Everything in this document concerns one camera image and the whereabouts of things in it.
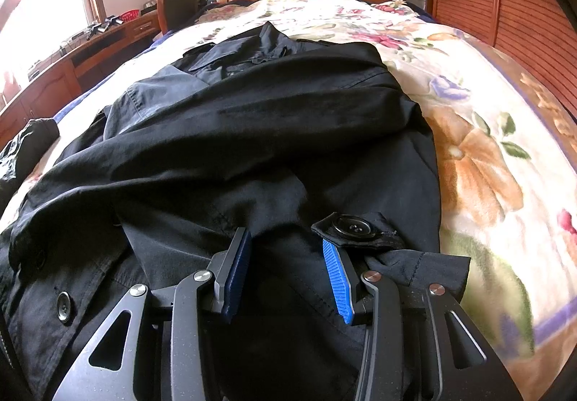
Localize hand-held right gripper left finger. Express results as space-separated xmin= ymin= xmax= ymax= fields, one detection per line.
xmin=56 ymin=227 xmax=252 ymax=401

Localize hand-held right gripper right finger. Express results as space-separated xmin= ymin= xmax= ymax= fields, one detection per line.
xmin=322 ymin=240 xmax=524 ymax=401

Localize black buttoned coat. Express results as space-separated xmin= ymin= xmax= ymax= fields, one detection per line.
xmin=0 ymin=21 xmax=472 ymax=401

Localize floral blanket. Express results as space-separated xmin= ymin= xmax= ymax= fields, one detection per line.
xmin=54 ymin=0 xmax=577 ymax=401

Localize dark wrinkled garment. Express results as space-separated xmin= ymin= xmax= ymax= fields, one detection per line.
xmin=0 ymin=119 xmax=60 ymax=212

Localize long wooden desk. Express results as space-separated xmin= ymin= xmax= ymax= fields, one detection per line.
xmin=0 ymin=13 xmax=160 ymax=131

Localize wooden chair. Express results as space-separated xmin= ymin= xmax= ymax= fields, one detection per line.
xmin=158 ymin=0 xmax=201 ymax=33

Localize black devices on desk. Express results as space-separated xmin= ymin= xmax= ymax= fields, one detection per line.
xmin=88 ymin=18 xmax=122 ymax=39

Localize wooden slatted wardrobe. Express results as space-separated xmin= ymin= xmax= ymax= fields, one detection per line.
xmin=417 ymin=0 xmax=577 ymax=122

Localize window with wooden frame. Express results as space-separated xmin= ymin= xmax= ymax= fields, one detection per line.
xmin=0 ymin=0 xmax=102 ymax=81

